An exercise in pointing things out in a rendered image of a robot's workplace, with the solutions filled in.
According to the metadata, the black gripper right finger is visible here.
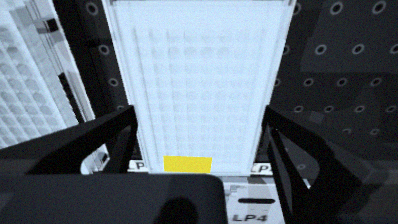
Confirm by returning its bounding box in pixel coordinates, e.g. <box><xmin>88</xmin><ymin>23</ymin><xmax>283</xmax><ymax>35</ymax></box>
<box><xmin>261</xmin><ymin>104</ymin><xmax>398</xmax><ymax>224</ymax></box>

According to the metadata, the dark grey perforated base plate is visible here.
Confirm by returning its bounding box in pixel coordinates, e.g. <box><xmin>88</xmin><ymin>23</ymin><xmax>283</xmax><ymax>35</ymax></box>
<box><xmin>73</xmin><ymin>0</ymin><xmax>398</xmax><ymax>189</ymax></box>

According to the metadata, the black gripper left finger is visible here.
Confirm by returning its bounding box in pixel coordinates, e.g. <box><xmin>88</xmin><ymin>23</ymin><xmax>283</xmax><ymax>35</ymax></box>
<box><xmin>0</xmin><ymin>104</ymin><xmax>138</xmax><ymax>175</ymax></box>

